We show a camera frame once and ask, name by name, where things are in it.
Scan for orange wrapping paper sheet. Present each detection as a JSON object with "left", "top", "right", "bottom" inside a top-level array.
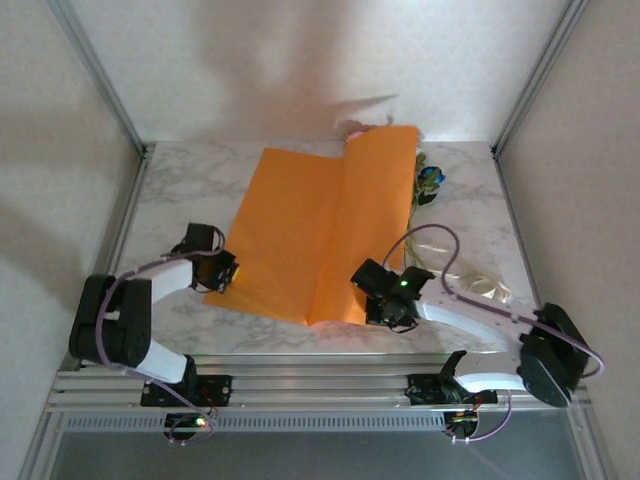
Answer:
[{"left": 203, "top": 124, "right": 419, "bottom": 329}]

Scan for cream satin ribbon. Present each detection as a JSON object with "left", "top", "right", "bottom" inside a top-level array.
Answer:
[{"left": 407, "top": 239, "right": 516, "bottom": 304}]

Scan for blue artificial flower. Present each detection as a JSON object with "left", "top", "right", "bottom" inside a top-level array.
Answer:
[{"left": 403, "top": 149, "right": 449, "bottom": 269}]

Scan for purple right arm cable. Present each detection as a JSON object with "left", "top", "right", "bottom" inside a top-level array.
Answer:
[{"left": 382, "top": 224, "right": 607, "bottom": 445}]

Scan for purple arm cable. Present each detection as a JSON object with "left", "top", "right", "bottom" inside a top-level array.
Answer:
[
  {"left": 93, "top": 225, "right": 227, "bottom": 446},
  {"left": 382, "top": 224, "right": 607, "bottom": 445}
]

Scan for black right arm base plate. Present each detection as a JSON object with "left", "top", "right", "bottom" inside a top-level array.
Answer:
[{"left": 405, "top": 373, "right": 500, "bottom": 406}]

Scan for aluminium left side rail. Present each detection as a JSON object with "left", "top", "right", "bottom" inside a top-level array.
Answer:
[{"left": 97, "top": 144, "right": 154, "bottom": 281}]

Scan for aluminium rail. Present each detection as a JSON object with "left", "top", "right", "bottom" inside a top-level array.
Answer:
[
  {"left": 97, "top": 144, "right": 154, "bottom": 281},
  {"left": 492, "top": 144, "right": 544, "bottom": 306}
]

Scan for aluminium front frame rails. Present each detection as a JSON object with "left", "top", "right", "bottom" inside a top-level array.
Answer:
[{"left": 44, "top": 352, "right": 594, "bottom": 414}]

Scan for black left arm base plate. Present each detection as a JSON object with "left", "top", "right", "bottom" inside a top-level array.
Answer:
[{"left": 139, "top": 374, "right": 235, "bottom": 407}]

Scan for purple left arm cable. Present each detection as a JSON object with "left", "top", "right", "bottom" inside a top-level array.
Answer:
[{"left": 93, "top": 225, "right": 227, "bottom": 446}]

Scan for grey slotted cable duct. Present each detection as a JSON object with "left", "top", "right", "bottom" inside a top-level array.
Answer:
[{"left": 62, "top": 412, "right": 449, "bottom": 434}]

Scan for aluminium right side rail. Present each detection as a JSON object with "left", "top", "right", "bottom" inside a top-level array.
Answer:
[{"left": 492, "top": 144, "right": 544, "bottom": 306}]

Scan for aluminium left frame post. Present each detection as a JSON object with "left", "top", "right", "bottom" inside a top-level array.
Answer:
[{"left": 47, "top": 0, "right": 151, "bottom": 156}]

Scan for aluminium frame post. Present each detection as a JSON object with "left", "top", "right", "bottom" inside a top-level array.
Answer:
[
  {"left": 47, "top": 0, "right": 151, "bottom": 156},
  {"left": 491, "top": 0, "right": 594, "bottom": 156}
]

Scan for aluminium right frame leg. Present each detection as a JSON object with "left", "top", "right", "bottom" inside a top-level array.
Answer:
[{"left": 569, "top": 407, "right": 619, "bottom": 480}]

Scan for aluminium frame leg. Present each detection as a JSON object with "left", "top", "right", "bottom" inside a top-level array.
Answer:
[
  {"left": 17, "top": 412, "right": 66, "bottom": 480},
  {"left": 569, "top": 407, "right": 619, "bottom": 480}
]

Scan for aluminium left frame leg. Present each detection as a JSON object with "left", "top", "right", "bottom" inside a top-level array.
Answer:
[{"left": 17, "top": 412, "right": 66, "bottom": 480}]

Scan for aluminium right frame post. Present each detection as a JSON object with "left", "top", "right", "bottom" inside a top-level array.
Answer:
[{"left": 491, "top": 0, "right": 594, "bottom": 156}]

